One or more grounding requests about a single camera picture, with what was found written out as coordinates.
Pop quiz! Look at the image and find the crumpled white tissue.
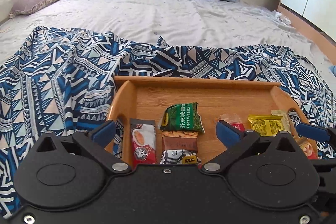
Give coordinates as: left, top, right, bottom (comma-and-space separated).
273, 10, 292, 26

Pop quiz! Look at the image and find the red wafer packet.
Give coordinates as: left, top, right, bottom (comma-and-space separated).
296, 137, 318, 161

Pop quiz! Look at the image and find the yellow snack packet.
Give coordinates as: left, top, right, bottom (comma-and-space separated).
248, 114, 283, 137

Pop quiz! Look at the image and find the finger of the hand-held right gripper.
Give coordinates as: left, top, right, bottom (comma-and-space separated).
295, 123, 336, 143

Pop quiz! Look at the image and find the blue patterned blanket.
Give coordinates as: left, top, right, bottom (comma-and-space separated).
0, 26, 336, 214

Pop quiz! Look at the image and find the small red snack packet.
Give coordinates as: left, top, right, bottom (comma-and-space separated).
215, 113, 246, 133

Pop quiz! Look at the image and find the brown peanut snack packet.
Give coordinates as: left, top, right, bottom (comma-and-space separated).
160, 130, 202, 165

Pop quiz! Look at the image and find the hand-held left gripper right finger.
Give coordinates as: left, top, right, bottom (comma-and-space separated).
201, 120, 300, 175

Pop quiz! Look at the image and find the bed with grey sheet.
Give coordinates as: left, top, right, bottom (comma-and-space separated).
0, 0, 336, 75

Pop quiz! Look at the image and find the red white coffee packet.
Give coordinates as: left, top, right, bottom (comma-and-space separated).
130, 118, 157, 165

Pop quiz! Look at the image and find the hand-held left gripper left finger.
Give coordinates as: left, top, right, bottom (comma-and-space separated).
35, 121, 132, 175

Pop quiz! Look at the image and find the wooden tray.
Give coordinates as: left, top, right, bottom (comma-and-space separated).
105, 76, 319, 170

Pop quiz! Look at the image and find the green peas snack packet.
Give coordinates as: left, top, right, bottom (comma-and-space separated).
160, 102, 205, 133

